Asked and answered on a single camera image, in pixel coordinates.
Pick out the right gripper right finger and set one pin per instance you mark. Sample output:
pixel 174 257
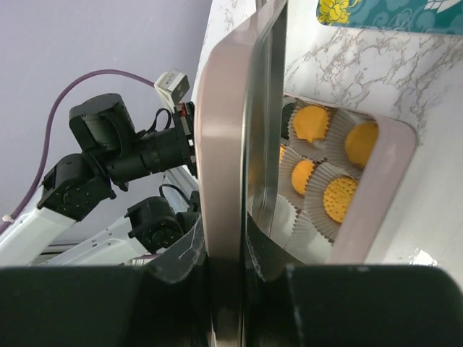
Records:
pixel 268 258

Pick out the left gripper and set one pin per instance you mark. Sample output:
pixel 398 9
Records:
pixel 183 117

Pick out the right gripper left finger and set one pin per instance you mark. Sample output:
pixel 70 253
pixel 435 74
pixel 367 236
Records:
pixel 178 261

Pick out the square metal tin lid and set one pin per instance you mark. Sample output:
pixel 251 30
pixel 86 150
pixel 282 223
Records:
pixel 237 137

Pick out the plain round orange cookie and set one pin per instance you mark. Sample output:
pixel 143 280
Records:
pixel 301 174

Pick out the large orange cookie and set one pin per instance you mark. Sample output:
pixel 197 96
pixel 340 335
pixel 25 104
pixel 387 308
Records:
pixel 282 151

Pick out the square cookie tin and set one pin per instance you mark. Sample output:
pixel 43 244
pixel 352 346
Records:
pixel 300 224

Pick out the orange cookie small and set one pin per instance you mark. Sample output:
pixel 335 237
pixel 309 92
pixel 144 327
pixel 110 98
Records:
pixel 311 123

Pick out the round dotted orange cookie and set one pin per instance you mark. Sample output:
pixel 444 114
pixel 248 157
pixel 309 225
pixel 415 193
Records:
pixel 338 196

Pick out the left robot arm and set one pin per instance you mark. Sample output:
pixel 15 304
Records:
pixel 112 155

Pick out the teal floral tray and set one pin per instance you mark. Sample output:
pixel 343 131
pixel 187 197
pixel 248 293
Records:
pixel 443 17

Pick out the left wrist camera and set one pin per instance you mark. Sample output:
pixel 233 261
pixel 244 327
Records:
pixel 171 87

